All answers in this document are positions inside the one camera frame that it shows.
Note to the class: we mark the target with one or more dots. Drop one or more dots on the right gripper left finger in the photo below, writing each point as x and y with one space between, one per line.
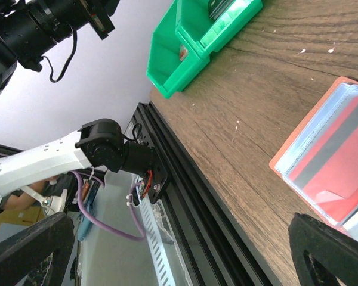
45 245

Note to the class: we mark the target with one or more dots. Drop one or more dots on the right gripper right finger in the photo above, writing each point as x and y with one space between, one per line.
321 254

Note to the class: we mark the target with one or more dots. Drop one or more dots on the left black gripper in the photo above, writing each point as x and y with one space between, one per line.
97 13

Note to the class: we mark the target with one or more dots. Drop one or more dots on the red card black stripe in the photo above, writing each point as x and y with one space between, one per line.
328 173

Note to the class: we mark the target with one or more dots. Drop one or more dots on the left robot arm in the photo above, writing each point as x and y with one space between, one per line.
28 29

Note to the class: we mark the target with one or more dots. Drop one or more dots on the red dot card in bin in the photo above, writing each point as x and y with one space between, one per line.
183 52

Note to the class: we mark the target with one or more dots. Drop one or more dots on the green plastic bin front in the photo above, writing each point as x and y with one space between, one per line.
168 74

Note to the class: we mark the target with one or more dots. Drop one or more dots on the green plastic bin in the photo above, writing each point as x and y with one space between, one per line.
205 35
168 74

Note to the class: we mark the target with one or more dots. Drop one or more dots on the green plastic bin middle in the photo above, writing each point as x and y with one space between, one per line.
205 35

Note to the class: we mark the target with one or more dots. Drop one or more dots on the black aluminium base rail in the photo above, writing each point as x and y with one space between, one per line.
213 247

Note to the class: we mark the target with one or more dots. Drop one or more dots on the light blue slotted cable duct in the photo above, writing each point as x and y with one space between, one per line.
154 237

